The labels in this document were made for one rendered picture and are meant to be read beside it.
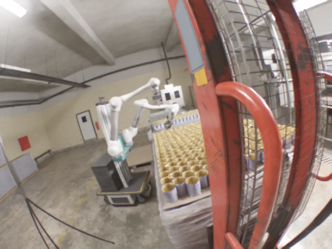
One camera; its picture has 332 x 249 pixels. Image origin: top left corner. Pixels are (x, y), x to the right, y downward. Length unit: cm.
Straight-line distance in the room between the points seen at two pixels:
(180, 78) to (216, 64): 846
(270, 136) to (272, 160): 3
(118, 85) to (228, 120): 844
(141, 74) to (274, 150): 846
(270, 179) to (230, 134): 14
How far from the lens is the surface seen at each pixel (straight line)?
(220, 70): 29
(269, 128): 19
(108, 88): 877
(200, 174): 76
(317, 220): 58
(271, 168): 21
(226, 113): 29
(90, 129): 931
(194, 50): 33
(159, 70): 861
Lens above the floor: 160
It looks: 11 degrees down
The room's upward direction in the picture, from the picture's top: 14 degrees counter-clockwise
